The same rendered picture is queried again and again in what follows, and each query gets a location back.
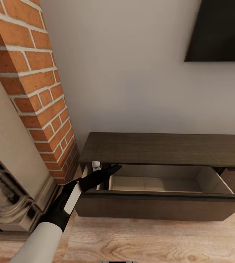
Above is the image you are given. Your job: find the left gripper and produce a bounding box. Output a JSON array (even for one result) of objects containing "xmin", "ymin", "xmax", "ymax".
[{"xmin": 87, "ymin": 165, "xmax": 122, "ymax": 187}]

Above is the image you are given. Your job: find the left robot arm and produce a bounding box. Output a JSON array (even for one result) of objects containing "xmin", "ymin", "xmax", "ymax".
[{"xmin": 9, "ymin": 161, "xmax": 122, "ymax": 263}]

